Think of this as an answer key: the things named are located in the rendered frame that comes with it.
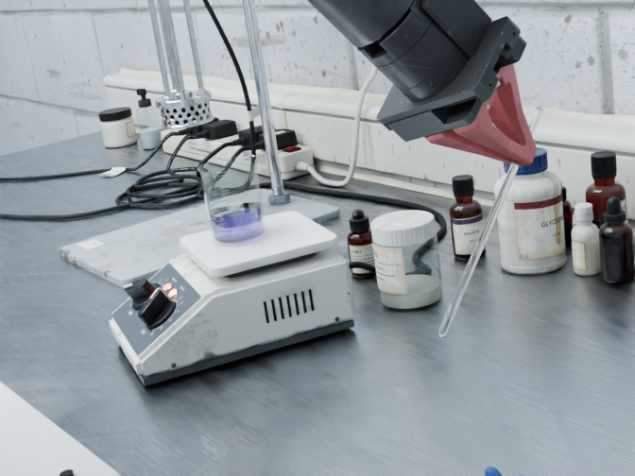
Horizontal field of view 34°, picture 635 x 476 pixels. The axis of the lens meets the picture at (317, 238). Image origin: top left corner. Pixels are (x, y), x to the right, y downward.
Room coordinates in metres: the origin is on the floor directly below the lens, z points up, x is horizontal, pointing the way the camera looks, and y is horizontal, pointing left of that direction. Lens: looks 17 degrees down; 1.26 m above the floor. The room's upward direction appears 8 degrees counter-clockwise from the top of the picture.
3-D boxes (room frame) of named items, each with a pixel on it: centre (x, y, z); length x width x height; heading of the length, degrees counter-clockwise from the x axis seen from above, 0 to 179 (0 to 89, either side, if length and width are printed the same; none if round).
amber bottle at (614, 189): (0.99, -0.29, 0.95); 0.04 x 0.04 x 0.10
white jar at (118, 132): (1.93, 0.34, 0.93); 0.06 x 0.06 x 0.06
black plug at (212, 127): (1.66, 0.14, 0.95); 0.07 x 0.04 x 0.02; 122
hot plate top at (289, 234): (0.91, 0.06, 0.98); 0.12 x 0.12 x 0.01; 19
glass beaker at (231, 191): (0.92, 0.07, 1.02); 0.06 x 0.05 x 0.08; 123
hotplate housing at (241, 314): (0.90, 0.08, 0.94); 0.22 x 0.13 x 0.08; 109
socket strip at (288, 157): (1.64, 0.12, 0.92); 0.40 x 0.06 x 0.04; 32
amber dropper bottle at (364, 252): (1.02, -0.04, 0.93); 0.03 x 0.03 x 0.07
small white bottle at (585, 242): (0.93, -0.25, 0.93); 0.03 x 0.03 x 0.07
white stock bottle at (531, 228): (0.97, -0.21, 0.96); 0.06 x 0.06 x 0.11
